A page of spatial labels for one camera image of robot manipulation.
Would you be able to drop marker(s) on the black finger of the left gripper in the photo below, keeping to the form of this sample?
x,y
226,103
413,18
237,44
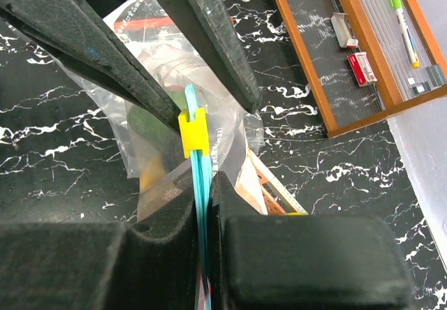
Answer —
x,y
208,27

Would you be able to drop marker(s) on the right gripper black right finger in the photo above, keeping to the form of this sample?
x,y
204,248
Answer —
x,y
330,261

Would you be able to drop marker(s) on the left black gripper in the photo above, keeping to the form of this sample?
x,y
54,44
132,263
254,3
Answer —
x,y
73,32

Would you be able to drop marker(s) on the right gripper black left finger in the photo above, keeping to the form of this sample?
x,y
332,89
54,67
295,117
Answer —
x,y
149,265

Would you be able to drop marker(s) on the green mango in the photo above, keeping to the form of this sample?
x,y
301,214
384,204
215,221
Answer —
x,y
153,131

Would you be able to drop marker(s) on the yellow zipper slider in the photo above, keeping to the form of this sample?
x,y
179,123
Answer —
x,y
194,132

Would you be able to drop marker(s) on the yellow orange fruit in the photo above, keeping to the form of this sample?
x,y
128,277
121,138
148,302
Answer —
x,y
152,172

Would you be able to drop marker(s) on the blue zipper clear bag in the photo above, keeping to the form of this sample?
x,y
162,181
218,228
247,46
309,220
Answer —
x,y
202,170

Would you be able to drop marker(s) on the red zipper clear bag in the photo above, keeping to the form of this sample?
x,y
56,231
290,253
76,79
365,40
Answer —
x,y
136,20

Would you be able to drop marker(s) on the pink plastic basket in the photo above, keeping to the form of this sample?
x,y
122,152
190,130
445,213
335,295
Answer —
x,y
278,200

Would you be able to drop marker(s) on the white small box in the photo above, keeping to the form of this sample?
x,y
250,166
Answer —
x,y
343,31

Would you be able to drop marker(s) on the wooden shelf rack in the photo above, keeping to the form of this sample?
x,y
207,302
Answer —
x,y
387,86

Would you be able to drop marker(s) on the red staples box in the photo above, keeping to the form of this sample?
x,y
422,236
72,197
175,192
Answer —
x,y
362,69

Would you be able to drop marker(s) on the green cap marker pen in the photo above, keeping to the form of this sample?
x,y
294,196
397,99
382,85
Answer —
x,y
406,36

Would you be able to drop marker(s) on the grey staples block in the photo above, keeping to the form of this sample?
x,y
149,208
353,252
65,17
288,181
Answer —
x,y
435,75

